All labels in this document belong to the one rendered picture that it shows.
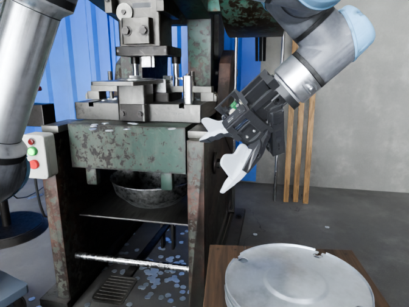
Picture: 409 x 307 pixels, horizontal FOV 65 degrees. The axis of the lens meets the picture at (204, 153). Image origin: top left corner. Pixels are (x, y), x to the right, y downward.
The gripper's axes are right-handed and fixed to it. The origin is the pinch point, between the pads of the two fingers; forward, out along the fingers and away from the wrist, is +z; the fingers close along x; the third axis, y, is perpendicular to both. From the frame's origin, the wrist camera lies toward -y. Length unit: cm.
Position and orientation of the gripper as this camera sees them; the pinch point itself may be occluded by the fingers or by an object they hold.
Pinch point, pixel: (210, 167)
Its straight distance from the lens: 62.8
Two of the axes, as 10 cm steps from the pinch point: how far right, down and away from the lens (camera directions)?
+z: -7.1, 6.4, 3.1
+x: 2.5, 6.3, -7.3
